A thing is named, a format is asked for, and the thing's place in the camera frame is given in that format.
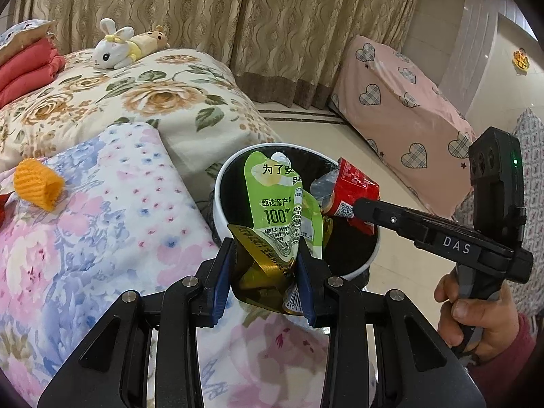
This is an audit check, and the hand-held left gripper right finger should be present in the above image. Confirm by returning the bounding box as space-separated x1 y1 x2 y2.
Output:
295 240 486 408

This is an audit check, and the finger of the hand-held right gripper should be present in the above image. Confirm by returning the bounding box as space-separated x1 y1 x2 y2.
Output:
352 197 483 260

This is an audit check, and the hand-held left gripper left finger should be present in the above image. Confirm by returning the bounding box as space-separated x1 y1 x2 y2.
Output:
37 237 238 408

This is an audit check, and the red snack packet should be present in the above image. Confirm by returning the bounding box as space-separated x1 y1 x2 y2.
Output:
325 157 381 235

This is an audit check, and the white bin with black bag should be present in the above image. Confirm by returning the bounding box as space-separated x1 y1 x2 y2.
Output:
207 143 381 290

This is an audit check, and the green spouted drink pouch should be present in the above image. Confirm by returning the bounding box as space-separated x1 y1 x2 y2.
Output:
243 150 324 264

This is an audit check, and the person's right hand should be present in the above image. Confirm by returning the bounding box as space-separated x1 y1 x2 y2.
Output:
434 272 522 365

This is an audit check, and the pink heart-print cover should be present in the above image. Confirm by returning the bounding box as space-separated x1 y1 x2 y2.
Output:
329 35 479 219

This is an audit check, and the pink and blue floral blanket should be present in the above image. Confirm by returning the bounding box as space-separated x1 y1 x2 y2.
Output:
0 122 379 408

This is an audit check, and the cream floral bedsheet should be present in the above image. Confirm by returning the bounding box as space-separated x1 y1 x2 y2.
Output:
0 48 285 181

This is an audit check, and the orange foam fruit net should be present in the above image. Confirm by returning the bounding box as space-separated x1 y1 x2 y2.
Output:
14 158 64 212

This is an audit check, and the brown animal plush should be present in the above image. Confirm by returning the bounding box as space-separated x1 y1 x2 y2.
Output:
127 25 171 61

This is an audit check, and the beige patterned curtain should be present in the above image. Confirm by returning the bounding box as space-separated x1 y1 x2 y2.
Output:
13 0 422 109

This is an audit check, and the white bunny plush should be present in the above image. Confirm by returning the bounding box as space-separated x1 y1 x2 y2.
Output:
92 18 137 71

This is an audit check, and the folded red blanket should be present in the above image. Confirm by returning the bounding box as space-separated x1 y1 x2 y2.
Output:
0 38 65 108

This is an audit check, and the blue patterned pillow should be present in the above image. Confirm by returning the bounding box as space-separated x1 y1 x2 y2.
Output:
0 19 57 52

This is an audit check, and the yellow wall decoration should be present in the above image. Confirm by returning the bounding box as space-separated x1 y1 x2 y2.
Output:
512 48 530 74

